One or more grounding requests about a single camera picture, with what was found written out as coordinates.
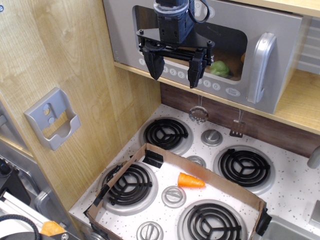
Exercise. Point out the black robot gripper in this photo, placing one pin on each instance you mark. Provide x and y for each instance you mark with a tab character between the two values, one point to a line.
175	37

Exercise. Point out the grey toy microwave door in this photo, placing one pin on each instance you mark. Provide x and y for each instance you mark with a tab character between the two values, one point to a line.
235	51

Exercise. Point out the silver microwave door handle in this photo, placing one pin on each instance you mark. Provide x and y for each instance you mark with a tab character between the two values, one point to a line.
261	54

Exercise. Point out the green toy vegetable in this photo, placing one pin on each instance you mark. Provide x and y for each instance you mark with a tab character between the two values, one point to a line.
219	68

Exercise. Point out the hanging silver strainer spoon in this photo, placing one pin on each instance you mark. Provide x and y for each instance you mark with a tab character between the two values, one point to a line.
198	113

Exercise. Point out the back left black burner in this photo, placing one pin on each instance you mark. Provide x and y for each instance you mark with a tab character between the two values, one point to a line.
165	133

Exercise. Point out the black burner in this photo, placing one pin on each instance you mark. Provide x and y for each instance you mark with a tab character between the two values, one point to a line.
211	221
244	167
133	186
165	133

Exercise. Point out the grey back stove knob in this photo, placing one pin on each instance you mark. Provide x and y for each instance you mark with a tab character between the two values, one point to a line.
211	138

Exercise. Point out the grey stove knob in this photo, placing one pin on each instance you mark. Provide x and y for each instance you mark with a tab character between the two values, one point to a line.
211	138
173	197
150	230

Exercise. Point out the hanging silver toy spatula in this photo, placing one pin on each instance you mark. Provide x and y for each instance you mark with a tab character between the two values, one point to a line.
238	126

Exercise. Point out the grey small middle knob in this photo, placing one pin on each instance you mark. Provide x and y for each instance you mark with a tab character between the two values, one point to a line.
197	160

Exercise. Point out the orange toy carrot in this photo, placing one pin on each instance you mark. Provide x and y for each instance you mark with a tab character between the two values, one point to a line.
189	181

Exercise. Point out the back right black burner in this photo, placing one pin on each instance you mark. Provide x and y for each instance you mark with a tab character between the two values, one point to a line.
244	167

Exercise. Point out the front left black burner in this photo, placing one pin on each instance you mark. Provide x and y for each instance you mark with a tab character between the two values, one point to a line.
133	186

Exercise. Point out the grey centre stove knob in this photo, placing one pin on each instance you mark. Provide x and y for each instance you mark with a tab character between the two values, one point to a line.
173	197

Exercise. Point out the front right black burner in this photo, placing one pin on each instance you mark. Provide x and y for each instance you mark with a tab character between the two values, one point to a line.
211	221

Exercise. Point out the grey front stove knob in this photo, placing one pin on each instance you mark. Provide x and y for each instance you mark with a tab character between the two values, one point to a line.
150	230

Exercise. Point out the grey toy sink faucet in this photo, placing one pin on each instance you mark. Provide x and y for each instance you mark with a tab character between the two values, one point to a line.
314	159

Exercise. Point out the grey toy sink basin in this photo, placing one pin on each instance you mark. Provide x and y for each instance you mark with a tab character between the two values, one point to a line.
280	229

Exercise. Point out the orange object bottom left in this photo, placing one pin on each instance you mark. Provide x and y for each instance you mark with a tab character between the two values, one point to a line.
51	228

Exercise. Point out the grey wall phone holder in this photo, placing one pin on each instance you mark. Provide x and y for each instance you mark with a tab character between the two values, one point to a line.
48	110

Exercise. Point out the brown cardboard frame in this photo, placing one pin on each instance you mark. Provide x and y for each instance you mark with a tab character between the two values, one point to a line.
154	194

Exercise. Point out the silver oven door handle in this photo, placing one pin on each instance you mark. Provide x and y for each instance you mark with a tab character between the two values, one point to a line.
41	203

